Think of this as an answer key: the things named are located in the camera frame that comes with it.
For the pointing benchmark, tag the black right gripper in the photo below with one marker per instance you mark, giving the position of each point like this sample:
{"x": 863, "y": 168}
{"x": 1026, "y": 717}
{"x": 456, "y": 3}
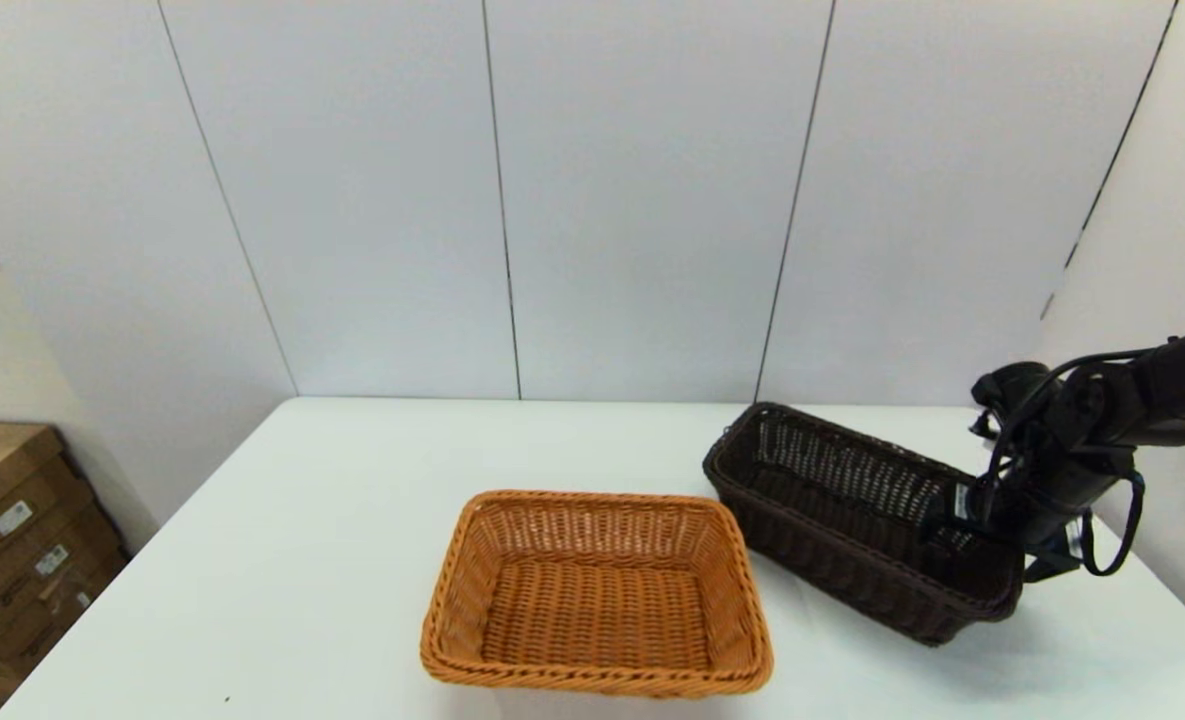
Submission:
{"x": 1052, "y": 500}

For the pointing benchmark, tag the dark brown wicker basket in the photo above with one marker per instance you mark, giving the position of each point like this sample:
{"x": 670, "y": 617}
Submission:
{"x": 832, "y": 565}

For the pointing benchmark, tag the orange wicker basket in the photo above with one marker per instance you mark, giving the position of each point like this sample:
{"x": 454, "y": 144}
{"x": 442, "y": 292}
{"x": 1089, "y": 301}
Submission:
{"x": 602, "y": 610}

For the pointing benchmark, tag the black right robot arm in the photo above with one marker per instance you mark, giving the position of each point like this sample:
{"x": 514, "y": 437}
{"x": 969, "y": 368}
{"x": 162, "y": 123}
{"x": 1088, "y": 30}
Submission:
{"x": 1172, "y": 390}

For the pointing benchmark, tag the brown cardboard box white label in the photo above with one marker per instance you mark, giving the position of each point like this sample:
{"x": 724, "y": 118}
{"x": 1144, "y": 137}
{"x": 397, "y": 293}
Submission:
{"x": 2, "y": 470}
{"x": 74, "y": 618}
{"x": 64, "y": 545}

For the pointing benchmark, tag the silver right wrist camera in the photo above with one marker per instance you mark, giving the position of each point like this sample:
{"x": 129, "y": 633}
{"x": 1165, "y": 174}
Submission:
{"x": 963, "y": 502}

